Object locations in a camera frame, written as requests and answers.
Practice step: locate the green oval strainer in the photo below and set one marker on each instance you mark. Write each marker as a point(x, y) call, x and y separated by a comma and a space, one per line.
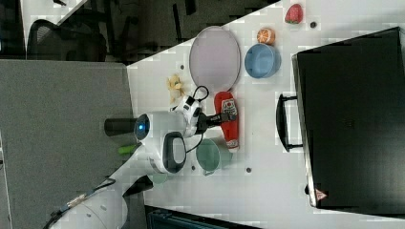
point(158, 178)

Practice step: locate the black office chair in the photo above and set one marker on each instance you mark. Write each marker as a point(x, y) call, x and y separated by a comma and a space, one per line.
point(47, 41)

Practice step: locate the blue metal rail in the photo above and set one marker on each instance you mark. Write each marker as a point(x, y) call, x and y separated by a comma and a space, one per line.
point(160, 218)

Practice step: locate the toy orange half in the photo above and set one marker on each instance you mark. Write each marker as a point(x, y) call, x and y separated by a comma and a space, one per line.
point(266, 36)

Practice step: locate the red ketchup bottle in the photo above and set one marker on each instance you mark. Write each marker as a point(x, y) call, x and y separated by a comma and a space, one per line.
point(224, 102)

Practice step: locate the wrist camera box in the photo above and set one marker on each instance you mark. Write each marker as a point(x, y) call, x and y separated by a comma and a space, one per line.
point(191, 109)

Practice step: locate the grey round plate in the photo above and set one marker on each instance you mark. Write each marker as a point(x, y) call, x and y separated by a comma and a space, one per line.
point(215, 59)

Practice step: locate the toaster oven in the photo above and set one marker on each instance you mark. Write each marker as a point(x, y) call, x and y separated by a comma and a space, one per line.
point(350, 99)

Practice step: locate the peeled toy banana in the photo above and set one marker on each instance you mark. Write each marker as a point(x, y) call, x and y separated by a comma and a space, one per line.
point(174, 86)

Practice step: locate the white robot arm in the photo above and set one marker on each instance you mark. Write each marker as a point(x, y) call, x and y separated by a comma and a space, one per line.
point(162, 151)

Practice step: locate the green toy fruit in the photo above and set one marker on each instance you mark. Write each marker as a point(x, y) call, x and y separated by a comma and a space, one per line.
point(127, 149)

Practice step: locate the blue bowl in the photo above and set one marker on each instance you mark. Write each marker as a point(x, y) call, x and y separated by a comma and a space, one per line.
point(262, 61)

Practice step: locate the grey partition panel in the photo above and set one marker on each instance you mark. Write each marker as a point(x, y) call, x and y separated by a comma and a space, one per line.
point(52, 132)

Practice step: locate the green measuring cup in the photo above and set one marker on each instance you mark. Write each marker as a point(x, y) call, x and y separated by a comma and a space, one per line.
point(213, 155)

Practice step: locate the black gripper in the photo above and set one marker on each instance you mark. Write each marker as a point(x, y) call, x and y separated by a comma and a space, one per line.
point(213, 120)

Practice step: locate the pink toy strawberry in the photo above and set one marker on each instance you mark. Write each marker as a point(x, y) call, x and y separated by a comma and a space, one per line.
point(294, 14)

